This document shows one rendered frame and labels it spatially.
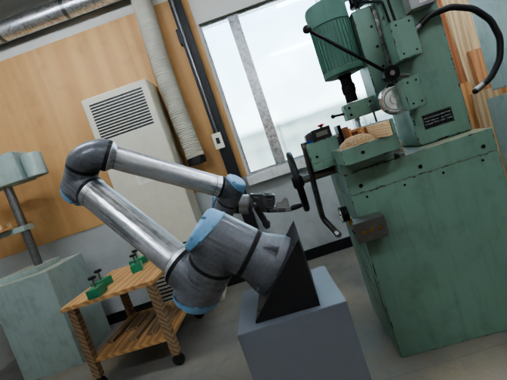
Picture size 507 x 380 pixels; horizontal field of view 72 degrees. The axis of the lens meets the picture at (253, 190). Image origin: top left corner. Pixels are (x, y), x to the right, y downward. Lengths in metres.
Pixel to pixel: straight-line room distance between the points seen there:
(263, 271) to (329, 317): 0.21
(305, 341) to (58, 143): 2.78
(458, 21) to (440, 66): 1.70
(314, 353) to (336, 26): 1.24
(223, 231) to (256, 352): 0.33
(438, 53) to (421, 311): 1.04
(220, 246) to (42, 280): 2.00
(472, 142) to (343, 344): 0.93
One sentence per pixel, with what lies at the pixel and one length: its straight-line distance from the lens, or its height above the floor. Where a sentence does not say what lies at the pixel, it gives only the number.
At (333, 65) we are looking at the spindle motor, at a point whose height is 1.24.
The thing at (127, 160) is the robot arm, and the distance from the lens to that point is 1.34.
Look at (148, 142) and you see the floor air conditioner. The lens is 2.75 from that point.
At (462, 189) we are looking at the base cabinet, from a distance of 1.56.
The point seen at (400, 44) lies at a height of 1.21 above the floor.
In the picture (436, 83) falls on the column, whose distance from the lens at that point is 1.65.
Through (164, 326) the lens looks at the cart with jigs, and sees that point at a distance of 2.14.
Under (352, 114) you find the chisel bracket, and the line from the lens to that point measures 1.61.
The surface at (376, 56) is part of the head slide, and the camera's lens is 1.64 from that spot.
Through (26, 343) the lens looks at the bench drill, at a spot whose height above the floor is 0.27.
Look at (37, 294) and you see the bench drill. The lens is 2.90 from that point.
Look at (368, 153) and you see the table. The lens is 1.33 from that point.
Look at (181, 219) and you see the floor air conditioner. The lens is 2.73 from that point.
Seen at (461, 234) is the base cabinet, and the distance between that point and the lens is 1.59.
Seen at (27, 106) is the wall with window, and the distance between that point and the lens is 3.51.
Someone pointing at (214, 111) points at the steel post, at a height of 1.44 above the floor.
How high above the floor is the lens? 0.97
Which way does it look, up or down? 5 degrees down
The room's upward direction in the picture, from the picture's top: 19 degrees counter-clockwise
